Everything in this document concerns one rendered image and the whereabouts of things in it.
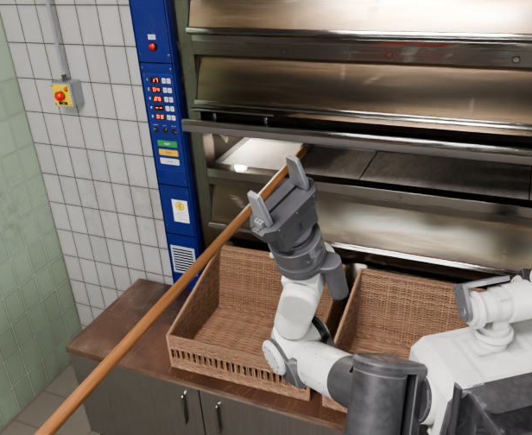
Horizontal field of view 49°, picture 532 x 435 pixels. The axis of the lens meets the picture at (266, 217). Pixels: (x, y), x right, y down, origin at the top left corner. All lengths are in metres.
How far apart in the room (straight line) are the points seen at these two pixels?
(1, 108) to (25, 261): 0.72
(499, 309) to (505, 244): 1.12
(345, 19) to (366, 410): 1.30
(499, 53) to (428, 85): 0.23
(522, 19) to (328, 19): 0.57
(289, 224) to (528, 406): 0.46
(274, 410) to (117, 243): 1.17
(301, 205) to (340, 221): 1.36
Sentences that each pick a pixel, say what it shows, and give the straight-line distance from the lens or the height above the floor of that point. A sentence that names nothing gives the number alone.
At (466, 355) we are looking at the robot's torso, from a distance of 1.07.
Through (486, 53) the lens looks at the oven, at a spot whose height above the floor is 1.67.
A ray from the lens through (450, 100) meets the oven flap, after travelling 1.95.
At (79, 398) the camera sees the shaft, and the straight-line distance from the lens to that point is 1.35.
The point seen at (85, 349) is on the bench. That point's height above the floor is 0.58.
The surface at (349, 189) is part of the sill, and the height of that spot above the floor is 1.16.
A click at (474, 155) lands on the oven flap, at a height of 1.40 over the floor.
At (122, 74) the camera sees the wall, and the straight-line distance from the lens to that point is 2.43.
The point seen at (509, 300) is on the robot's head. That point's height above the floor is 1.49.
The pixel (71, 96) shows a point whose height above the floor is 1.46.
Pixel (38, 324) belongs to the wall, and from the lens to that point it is 3.11.
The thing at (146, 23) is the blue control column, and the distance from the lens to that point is 2.27.
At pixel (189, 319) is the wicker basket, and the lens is 2.32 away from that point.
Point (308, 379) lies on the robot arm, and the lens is 1.16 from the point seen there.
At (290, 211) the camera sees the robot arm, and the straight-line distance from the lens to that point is 0.86.
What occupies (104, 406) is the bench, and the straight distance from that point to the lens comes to 2.64.
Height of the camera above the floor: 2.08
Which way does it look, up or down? 28 degrees down
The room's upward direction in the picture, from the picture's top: 4 degrees counter-clockwise
